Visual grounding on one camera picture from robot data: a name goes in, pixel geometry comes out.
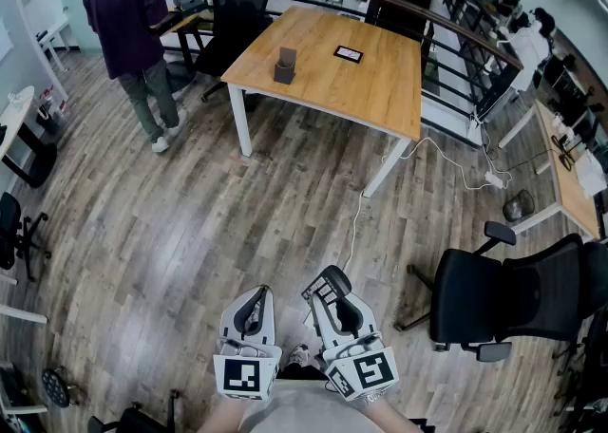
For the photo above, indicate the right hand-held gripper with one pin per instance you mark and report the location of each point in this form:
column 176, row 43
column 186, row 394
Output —
column 370, row 371

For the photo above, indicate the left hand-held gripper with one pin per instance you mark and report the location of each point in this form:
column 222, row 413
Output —
column 247, row 374

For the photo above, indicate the dark grey box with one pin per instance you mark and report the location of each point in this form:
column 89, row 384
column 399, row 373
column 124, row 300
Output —
column 285, row 71

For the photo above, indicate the person's right forearm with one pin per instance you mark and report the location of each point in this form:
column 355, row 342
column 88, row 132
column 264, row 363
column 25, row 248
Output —
column 392, row 419

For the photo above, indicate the person's left forearm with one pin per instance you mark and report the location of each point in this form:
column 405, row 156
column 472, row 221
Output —
column 221, row 417

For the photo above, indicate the person's grey sneaker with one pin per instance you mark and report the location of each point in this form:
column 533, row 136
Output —
column 298, row 356

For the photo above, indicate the person's black trousers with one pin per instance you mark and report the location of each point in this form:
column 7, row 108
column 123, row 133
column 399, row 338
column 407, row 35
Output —
column 301, row 373

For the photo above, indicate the silver metal wristwatch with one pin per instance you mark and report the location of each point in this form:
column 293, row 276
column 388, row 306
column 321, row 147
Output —
column 373, row 399

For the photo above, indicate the person's cream knitted top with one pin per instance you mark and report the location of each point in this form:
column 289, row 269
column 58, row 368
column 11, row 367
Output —
column 309, row 409

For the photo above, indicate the black office chair with armrests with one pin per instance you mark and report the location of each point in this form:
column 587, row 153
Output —
column 470, row 300

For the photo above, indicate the black round wheeled base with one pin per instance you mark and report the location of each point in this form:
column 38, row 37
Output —
column 55, row 388

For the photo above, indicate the white power strip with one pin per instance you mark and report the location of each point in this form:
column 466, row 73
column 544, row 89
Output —
column 494, row 179

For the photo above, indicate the wooden table with white legs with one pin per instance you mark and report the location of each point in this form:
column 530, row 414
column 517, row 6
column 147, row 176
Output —
column 332, row 84

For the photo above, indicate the black swivel chair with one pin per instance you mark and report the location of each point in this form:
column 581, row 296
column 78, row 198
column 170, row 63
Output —
column 9, row 231

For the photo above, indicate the round wooden table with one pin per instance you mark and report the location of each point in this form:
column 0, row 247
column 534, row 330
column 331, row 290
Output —
column 187, row 23

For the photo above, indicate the white desk with black leg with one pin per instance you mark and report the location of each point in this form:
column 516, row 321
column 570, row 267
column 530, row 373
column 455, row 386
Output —
column 14, row 118

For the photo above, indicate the black mesh office chair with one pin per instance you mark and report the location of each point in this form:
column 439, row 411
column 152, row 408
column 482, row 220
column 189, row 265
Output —
column 237, row 8

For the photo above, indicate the black hard case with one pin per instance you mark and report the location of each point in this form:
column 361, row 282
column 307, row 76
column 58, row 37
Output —
column 189, row 0

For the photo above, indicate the black railing with wooden handrail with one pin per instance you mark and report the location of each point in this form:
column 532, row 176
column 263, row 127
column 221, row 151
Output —
column 456, row 18

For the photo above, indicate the wooden desk with white frame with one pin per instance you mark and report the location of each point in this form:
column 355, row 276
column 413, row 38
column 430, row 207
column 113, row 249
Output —
column 567, row 189

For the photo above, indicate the black picture frame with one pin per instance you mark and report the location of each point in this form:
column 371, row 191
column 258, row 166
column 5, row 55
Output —
column 348, row 54

